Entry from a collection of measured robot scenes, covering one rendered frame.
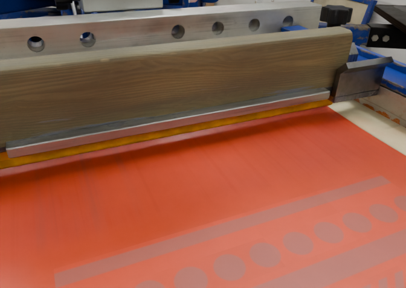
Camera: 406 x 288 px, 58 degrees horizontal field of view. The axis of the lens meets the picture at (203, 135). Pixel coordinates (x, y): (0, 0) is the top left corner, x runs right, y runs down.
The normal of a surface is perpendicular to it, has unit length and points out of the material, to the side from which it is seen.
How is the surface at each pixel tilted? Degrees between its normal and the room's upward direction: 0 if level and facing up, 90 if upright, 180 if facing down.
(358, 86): 90
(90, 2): 90
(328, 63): 90
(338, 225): 0
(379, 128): 0
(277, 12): 90
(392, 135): 0
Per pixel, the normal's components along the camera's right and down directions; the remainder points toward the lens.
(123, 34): 0.40, 0.47
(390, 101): -0.92, 0.18
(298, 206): 0.02, -0.86
